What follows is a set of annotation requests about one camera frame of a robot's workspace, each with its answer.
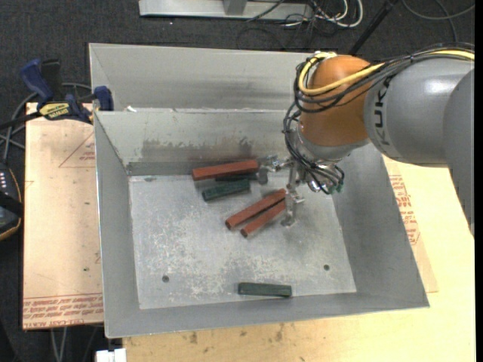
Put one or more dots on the dark green flat block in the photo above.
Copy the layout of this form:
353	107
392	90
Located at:
265	289
241	177
226	191

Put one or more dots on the brown cardboard board, red print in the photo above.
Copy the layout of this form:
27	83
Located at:
60	209

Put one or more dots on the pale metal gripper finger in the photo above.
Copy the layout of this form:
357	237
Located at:
272	164
291	209

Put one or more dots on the grey metal bin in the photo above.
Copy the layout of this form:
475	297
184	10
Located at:
211	247

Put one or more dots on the red-brown flat block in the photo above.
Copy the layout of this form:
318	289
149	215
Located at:
253	209
264	220
224	169

